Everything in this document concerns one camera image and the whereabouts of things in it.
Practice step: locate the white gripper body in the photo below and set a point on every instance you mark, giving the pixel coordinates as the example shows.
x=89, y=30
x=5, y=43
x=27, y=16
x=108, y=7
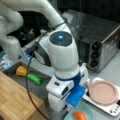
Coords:
x=51, y=88

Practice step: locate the orange carrot piece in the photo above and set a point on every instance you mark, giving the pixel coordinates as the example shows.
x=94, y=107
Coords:
x=79, y=116

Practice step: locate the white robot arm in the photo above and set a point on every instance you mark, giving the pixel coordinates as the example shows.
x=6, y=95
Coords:
x=58, y=45

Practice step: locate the green toy vegetable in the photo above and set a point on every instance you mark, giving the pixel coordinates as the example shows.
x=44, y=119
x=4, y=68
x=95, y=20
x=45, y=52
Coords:
x=36, y=80

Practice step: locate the grey metal drawer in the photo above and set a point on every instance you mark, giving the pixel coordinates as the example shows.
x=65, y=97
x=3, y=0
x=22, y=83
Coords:
x=38, y=90

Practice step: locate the silver toaster oven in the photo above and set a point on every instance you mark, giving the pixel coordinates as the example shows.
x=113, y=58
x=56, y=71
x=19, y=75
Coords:
x=98, y=38

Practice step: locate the yellow toy vegetable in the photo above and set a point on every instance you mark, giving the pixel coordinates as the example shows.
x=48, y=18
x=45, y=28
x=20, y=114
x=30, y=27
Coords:
x=21, y=71

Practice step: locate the teal bowl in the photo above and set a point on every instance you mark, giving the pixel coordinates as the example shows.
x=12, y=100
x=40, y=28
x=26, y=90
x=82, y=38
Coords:
x=81, y=107

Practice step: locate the pink pan with lid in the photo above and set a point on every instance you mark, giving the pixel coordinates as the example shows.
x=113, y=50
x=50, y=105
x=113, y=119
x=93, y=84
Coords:
x=103, y=93

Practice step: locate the wooden cabinet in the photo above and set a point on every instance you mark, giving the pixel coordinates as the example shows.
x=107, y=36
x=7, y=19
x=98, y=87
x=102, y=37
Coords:
x=15, y=103

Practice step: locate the white induction cooker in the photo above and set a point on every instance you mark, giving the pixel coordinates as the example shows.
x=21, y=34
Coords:
x=113, y=109

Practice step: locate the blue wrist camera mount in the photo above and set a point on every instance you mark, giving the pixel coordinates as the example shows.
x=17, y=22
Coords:
x=75, y=93

